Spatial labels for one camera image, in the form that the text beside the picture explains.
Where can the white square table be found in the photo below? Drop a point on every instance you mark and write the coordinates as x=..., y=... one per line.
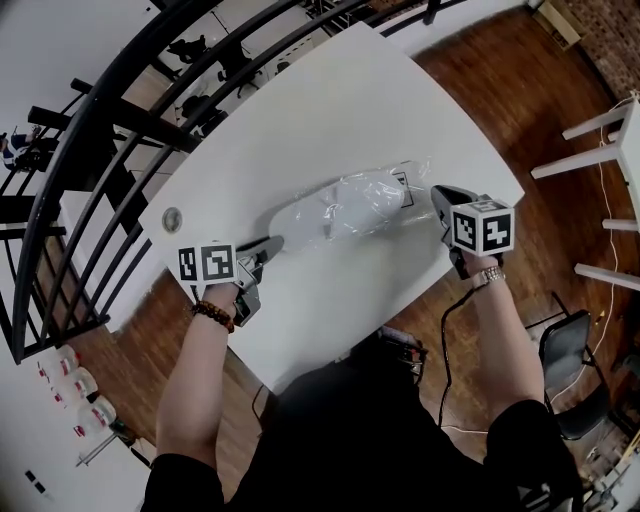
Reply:
x=325, y=310

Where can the clear plastic bag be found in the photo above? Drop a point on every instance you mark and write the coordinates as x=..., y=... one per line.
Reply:
x=415, y=215

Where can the brown cardboard box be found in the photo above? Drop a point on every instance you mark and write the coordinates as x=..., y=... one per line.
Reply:
x=560, y=25

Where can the person's right hand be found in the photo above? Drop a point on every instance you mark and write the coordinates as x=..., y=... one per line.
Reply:
x=482, y=264

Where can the black folding chair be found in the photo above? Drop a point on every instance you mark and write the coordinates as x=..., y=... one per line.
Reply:
x=575, y=350

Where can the person's right forearm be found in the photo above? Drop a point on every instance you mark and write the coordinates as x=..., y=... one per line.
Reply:
x=510, y=350

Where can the silver metal wristwatch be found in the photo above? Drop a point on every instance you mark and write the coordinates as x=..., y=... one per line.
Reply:
x=489, y=276

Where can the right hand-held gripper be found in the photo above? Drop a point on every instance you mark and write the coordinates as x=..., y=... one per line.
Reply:
x=482, y=227

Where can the person's left forearm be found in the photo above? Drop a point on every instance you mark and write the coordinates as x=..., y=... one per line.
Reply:
x=195, y=380

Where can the white side table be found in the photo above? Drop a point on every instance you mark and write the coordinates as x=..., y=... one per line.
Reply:
x=575, y=160

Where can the person's black shirt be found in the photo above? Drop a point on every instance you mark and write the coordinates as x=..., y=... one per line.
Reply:
x=360, y=450

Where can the person's left hand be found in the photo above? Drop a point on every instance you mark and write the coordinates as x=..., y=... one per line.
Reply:
x=220, y=296

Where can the black metal railing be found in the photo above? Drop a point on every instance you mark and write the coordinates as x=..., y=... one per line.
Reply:
x=55, y=165

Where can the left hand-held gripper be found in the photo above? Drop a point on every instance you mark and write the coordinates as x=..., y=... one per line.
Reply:
x=207, y=264

